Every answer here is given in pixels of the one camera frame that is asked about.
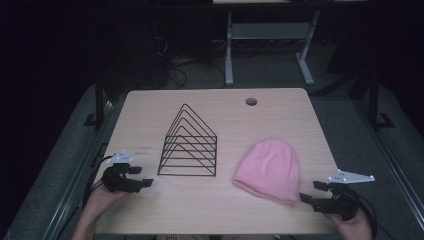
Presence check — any grey aluminium rail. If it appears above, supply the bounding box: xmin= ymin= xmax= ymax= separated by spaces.
xmin=39 ymin=99 xmax=116 ymax=240
xmin=354 ymin=98 xmax=424 ymax=231

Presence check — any person's left hand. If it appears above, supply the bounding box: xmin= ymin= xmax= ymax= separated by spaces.
xmin=84 ymin=181 xmax=130 ymax=218

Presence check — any person's right hand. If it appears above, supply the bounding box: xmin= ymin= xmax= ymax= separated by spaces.
xmin=326 ymin=207 xmax=373 ymax=240

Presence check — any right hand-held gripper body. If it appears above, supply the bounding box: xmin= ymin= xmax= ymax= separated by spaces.
xmin=312 ymin=168 xmax=376 ymax=222

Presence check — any white metal table frame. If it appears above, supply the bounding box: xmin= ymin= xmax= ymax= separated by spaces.
xmin=224 ymin=9 xmax=322 ymax=87

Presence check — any pink knit beanie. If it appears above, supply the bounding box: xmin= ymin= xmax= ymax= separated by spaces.
xmin=232 ymin=138 xmax=301 ymax=205

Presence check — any black metal stand post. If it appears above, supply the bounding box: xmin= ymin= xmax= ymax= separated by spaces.
xmin=367 ymin=71 xmax=396 ymax=131
xmin=83 ymin=74 xmax=106 ymax=129

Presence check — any black wire file rack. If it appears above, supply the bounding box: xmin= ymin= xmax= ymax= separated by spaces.
xmin=156 ymin=103 xmax=219 ymax=178

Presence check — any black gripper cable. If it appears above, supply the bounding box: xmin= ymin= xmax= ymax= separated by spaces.
xmin=346 ymin=186 xmax=398 ymax=240
xmin=82 ymin=154 xmax=115 ymax=208

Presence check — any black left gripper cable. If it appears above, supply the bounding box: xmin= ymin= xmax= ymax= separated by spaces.
xmin=82 ymin=154 xmax=115 ymax=208

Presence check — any tangle of floor cables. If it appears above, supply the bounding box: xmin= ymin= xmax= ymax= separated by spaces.
xmin=151 ymin=34 xmax=228 ymax=90

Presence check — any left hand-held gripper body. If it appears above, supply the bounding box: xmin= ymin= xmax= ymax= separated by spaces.
xmin=101 ymin=149 xmax=142 ymax=194

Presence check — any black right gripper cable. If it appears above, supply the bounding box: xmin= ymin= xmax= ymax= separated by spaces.
xmin=346 ymin=186 xmax=398 ymax=240

